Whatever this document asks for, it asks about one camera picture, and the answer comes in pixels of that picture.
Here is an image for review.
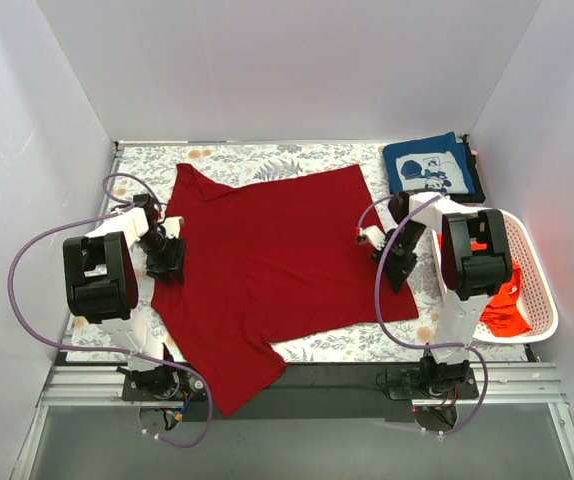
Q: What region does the black folded t-shirt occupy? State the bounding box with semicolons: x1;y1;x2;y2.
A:
391;142;486;206

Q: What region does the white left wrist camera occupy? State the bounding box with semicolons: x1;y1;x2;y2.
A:
162;216;185;239

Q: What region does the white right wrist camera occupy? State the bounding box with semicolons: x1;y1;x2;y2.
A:
356;225;386;250

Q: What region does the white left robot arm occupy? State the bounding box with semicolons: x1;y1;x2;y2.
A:
63;194;186;400

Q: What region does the floral patterned table cloth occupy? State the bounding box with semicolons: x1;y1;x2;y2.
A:
65;143;527;364

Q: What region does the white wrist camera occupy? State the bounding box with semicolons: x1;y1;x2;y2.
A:
356;225;386;250
162;216;185;239

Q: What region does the aluminium frame rail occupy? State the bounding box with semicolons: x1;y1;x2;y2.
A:
39;362;566;406

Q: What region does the dark red t-shirt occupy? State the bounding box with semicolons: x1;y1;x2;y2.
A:
151;164;418;416

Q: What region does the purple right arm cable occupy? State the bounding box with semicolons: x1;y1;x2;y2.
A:
356;194;490;437

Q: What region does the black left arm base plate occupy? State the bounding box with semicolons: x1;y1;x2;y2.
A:
116;366;207;401

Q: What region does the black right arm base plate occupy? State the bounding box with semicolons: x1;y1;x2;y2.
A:
375;361;479;400

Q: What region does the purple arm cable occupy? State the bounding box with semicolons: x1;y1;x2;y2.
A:
356;194;490;437
7;172;215;449

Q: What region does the orange t-shirt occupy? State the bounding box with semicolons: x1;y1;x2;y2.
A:
481;260;532;338

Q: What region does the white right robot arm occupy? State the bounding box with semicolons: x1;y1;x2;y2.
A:
357;191;513;398

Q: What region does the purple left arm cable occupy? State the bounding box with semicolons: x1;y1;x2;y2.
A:
7;172;215;449

